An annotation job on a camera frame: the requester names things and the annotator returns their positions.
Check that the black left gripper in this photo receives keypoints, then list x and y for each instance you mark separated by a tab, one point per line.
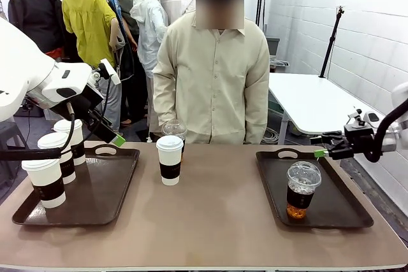
83	106

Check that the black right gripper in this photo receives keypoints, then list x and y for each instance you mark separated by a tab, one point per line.
360	141

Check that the white paper coffee cup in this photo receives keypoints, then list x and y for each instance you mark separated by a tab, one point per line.
46	183
170	163
65	163
76	144

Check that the clear iced coffee cup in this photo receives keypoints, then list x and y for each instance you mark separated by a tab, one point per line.
303	189

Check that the person's right forearm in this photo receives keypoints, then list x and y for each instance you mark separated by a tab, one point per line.
164	100

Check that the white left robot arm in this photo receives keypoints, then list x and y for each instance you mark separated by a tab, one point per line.
19	71

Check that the person's left forearm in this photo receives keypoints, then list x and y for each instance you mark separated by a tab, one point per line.
256	116

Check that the dark brown plastic tray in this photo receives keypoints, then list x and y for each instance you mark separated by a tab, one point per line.
95	195
334	202

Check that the large white table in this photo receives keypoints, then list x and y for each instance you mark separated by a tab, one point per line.
312	100

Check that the clear plastic dome-lid cup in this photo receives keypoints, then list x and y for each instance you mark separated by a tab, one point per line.
173	128

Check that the black tripod stand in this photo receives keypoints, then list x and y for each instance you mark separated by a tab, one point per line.
331	42

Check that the person in beige shirt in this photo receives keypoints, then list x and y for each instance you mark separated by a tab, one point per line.
213	87

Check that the grey storage bin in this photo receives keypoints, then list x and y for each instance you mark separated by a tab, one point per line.
273	47

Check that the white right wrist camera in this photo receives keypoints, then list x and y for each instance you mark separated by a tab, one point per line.
373	116

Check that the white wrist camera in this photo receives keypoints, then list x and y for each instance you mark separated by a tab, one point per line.
110	71
373	116

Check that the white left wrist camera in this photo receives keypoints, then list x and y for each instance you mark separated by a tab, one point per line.
110	71

